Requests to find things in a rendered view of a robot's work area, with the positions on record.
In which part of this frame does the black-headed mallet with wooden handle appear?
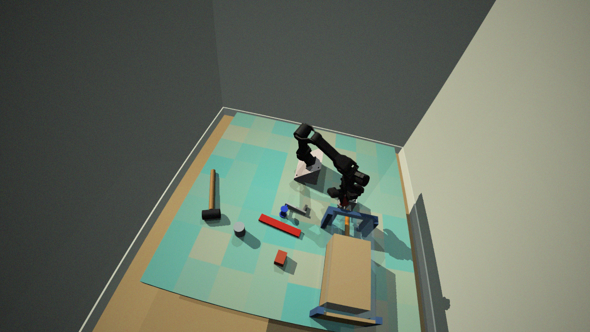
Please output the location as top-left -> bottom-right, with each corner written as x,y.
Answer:
202,169 -> 221,220

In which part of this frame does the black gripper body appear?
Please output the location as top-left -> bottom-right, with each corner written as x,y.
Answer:
327,178 -> 365,198

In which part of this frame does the dark grey cylinder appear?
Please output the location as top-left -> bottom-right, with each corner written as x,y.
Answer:
233,222 -> 245,237

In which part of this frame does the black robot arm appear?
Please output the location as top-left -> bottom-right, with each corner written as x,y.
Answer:
294,123 -> 370,200

